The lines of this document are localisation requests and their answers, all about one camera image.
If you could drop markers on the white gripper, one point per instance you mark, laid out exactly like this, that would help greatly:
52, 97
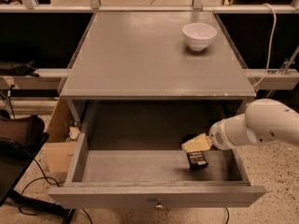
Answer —
219, 136

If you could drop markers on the black chocolate rxbar wrapper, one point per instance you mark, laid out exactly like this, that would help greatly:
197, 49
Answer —
197, 160

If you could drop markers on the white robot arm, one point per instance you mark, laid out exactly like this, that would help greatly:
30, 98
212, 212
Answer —
264, 122

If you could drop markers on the silver drawer knob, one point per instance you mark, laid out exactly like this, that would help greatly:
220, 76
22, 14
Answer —
158, 205

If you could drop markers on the grey open top drawer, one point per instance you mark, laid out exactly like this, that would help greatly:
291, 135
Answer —
129, 156

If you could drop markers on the grey wooden cabinet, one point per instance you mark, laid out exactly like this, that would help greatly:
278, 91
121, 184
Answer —
138, 71

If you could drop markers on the white ceramic bowl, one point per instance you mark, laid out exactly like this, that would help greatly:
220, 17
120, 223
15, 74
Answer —
198, 36

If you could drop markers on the cardboard box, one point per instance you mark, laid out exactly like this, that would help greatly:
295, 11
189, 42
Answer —
63, 131

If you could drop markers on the black chair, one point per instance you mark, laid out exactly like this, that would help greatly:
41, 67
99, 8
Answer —
20, 141

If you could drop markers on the black object on shelf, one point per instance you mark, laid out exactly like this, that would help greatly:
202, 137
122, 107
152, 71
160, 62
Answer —
17, 69

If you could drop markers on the metal rail frame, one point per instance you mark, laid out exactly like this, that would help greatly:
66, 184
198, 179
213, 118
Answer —
146, 6

